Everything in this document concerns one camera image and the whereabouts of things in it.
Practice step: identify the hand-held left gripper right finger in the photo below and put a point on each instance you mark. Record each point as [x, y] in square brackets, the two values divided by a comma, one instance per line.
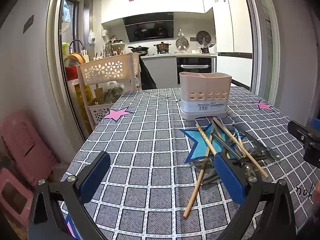
[230, 180]

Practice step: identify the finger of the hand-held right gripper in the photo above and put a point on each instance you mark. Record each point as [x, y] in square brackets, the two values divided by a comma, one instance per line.
[316, 123]
[298, 130]

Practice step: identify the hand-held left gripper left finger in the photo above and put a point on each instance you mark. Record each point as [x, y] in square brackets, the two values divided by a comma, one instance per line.
[95, 177]

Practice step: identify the blue patterned chopstick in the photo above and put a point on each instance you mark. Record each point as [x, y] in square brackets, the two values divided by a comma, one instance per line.
[237, 136]

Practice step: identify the beige plastic utensil holder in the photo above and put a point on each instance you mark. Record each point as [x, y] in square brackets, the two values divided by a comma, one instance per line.
[203, 95]

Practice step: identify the grey checked star tablecloth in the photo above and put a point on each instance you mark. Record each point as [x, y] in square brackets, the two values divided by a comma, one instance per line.
[150, 142]

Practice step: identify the pink plastic stool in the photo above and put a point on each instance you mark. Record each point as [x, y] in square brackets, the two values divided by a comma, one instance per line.
[27, 142]
[12, 197]

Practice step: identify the yellow oil bottle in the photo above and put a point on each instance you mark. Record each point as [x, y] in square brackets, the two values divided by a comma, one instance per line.
[82, 100]

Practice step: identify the bag of dried greens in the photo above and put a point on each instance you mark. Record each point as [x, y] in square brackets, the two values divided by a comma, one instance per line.
[113, 92]

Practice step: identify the red plastic basin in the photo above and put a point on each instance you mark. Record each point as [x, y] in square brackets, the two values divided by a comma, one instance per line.
[71, 73]

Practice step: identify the beige flower-pattern storage cart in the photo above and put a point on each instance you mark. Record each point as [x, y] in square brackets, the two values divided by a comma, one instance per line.
[107, 70]

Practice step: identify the black jacket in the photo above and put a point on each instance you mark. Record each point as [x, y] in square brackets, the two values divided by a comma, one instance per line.
[147, 75]

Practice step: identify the black built-in oven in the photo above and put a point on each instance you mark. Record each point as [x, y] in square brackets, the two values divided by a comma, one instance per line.
[193, 70]

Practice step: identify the white refrigerator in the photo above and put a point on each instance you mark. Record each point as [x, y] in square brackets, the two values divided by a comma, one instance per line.
[235, 30]

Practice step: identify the orange round bowl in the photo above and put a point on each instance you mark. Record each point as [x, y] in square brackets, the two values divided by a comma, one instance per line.
[75, 58]

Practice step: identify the grey kitchen counter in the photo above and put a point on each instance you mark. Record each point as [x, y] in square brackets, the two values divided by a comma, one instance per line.
[162, 67]

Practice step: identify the green plastic basket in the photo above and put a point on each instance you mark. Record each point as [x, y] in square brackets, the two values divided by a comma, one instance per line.
[65, 49]

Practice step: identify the round steamer rack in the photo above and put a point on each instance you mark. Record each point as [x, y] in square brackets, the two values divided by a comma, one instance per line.
[203, 38]
[181, 43]

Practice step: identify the black frying pan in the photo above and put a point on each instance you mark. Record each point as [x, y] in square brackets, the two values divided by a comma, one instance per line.
[138, 48]

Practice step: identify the metal kitchen faucet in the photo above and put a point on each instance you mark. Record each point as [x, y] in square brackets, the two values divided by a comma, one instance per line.
[76, 41]

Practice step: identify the white plastic bag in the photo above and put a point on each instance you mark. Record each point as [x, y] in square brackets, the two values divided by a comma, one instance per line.
[91, 38]

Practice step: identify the metal cooking pot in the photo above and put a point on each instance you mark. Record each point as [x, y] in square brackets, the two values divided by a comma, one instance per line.
[162, 47]

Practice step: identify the black range hood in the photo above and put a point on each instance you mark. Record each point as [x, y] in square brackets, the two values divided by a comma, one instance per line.
[150, 27]

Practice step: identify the grey sliding door frame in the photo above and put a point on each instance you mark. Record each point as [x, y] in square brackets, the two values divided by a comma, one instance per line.
[53, 55]

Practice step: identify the dark wall switch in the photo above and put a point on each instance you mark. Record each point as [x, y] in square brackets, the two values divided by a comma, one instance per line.
[28, 24]

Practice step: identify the white wall cabinets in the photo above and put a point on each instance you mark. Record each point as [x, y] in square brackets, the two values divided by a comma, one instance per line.
[155, 2]

